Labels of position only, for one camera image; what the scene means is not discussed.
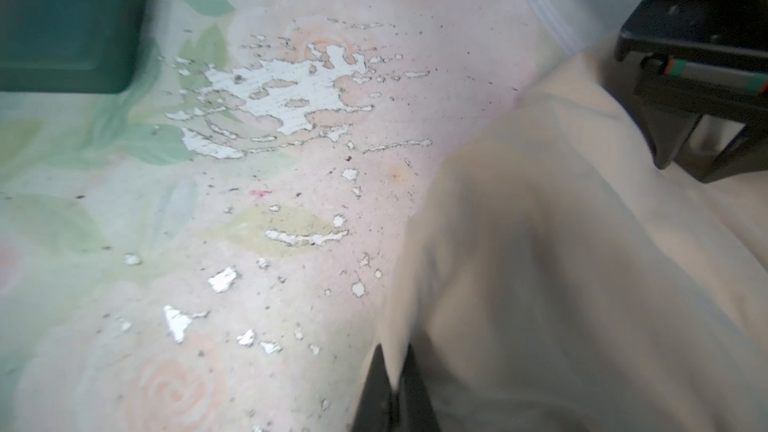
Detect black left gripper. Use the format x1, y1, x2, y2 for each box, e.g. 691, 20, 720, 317
614, 0, 767, 183

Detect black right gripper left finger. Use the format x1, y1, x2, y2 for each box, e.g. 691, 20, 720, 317
350, 345, 394, 432

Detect dark green rectangular block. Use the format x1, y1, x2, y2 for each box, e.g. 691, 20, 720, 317
1, 0, 148, 94

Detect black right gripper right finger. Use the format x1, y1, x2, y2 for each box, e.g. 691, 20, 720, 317
397, 346, 441, 432

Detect beige shorts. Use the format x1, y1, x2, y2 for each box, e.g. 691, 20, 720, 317
378, 37, 767, 431

